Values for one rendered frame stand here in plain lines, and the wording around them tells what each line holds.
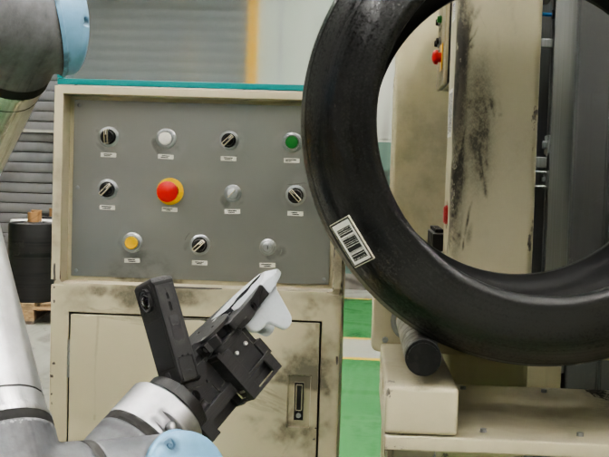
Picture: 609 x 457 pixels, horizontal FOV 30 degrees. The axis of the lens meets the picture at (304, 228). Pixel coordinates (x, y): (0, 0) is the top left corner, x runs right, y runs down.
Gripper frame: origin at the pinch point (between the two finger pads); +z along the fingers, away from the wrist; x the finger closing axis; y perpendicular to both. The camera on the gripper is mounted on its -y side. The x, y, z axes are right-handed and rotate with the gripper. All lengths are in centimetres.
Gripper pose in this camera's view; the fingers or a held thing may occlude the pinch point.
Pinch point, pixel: (266, 273)
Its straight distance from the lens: 127.4
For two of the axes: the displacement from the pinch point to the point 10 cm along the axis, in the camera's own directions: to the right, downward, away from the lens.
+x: 5.6, -2.8, -7.8
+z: 5.4, -6.0, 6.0
